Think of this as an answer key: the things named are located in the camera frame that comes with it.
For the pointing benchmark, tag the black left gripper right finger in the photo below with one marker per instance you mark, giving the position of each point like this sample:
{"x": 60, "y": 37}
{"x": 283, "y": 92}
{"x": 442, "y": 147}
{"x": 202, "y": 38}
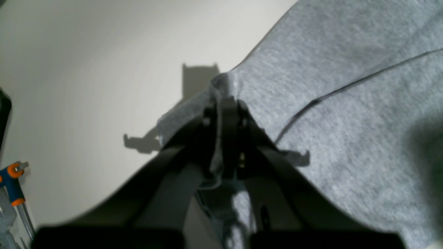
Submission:
{"x": 290, "y": 213}

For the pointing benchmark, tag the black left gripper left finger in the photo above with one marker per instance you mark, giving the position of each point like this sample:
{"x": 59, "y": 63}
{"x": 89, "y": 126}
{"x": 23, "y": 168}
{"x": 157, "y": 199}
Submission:
{"x": 149, "y": 210}

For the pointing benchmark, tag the grey T-shirt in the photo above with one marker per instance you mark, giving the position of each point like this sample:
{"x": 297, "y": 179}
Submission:
{"x": 352, "y": 90}

